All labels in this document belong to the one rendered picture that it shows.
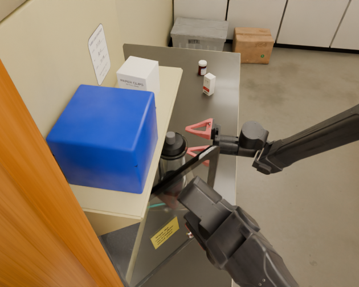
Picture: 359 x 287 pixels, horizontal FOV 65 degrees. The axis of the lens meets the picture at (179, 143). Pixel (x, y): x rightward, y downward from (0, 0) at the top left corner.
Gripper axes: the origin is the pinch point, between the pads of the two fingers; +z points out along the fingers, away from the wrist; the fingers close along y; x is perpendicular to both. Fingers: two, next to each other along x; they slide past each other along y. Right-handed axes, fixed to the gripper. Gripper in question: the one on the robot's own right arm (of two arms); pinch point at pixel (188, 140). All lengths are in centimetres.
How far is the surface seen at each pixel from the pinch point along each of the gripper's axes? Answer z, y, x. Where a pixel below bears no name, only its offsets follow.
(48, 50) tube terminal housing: 11, 46, 31
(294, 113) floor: -81, -120, -158
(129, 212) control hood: 2, 31, 41
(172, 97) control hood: 0.4, 31.2, 18.4
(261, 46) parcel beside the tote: -47, -97, -234
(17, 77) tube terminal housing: 11, 47, 36
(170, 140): 5.3, -0.1, 1.0
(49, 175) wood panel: 2, 48, 47
